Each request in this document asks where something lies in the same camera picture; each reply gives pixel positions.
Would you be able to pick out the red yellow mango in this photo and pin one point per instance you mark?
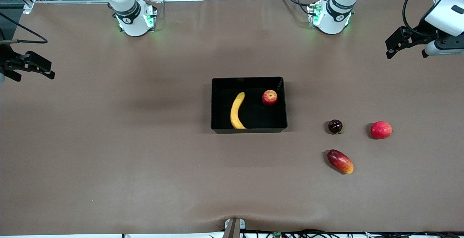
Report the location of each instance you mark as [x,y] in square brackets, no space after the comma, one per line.
[340,162]

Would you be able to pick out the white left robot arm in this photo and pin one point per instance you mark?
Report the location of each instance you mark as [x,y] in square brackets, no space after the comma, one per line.
[333,13]

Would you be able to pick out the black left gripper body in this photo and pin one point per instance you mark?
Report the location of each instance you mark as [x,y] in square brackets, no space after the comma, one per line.
[422,29]

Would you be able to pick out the small green circuit board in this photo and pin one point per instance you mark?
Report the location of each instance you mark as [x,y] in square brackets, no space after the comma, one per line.
[277,234]

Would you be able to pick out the black plastic box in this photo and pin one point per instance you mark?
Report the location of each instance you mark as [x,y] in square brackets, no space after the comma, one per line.
[253,118]

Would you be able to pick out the yellow banana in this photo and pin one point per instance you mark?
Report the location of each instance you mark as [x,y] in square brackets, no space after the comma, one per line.
[236,111]

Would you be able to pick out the brown table cover mat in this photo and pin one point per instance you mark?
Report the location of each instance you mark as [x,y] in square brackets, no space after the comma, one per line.
[145,176]

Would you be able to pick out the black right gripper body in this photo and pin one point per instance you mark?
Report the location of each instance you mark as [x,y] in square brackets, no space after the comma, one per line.
[5,58]

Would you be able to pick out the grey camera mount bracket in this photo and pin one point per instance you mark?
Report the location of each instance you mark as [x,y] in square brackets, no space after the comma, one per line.
[233,229]

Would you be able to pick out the pinkish red peach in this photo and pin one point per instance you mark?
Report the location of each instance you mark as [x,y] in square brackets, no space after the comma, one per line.
[381,130]

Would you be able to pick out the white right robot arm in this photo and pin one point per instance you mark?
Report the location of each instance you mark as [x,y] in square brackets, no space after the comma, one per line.
[132,13]

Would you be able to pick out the red yellow striped apple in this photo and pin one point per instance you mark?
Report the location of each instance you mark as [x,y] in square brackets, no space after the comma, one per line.
[269,97]

